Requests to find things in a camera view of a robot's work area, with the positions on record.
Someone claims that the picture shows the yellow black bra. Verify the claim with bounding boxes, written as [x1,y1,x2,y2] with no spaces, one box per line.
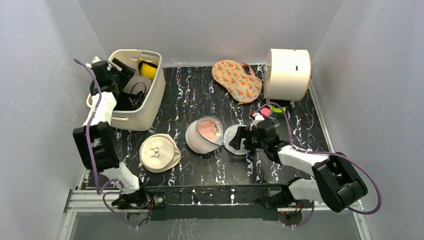
[137,58,158,81]

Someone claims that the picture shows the pink bra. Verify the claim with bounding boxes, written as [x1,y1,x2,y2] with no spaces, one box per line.
[196,118,222,142]

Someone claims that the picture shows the white blue-trimmed mesh laundry bag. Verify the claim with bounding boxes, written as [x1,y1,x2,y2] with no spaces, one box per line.
[185,116,250,156]

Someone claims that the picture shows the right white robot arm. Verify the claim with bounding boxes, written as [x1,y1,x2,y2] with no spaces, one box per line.
[223,119,368,213]

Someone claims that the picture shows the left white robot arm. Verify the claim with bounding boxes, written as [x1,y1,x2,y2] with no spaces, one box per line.
[72,57,150,208]

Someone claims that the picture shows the black bra in basket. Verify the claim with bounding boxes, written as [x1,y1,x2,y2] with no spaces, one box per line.
[114,92,145,111]

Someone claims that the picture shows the cream perforated laundry basket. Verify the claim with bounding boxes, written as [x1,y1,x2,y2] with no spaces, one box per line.
[84,49,166,131]

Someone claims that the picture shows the floral orange mesh laundry bag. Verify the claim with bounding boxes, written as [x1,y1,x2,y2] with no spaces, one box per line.
[211,60,263,104]

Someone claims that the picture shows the cream round mesh laundry bag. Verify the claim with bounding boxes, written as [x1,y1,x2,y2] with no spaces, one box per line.
[139,133,182,173]

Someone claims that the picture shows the grey garment in basket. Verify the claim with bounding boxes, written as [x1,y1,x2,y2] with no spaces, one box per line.
[123,75,153,95]

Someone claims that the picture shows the pink block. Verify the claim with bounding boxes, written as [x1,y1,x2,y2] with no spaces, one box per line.
[260,107,274,119]

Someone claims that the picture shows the green clip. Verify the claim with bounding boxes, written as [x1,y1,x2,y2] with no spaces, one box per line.
[269,105,286,114]

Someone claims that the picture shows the cream cylindrical drum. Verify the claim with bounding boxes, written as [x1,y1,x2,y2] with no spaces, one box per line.
[263,48,312,102]

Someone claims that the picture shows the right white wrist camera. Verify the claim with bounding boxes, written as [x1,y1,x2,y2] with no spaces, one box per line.
[249,112,265,131]

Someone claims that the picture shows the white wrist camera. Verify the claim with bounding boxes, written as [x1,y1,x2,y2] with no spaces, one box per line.
[85,56,101,69]
[249,112,265,131]

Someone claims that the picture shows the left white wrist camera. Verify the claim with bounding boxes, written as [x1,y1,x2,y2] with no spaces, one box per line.
[85,56,101,69]

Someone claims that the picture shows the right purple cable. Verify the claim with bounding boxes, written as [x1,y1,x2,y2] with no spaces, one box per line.
[253,101,382,216]

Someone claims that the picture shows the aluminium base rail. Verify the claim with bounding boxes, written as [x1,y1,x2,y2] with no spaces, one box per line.
[64,188,365,214]

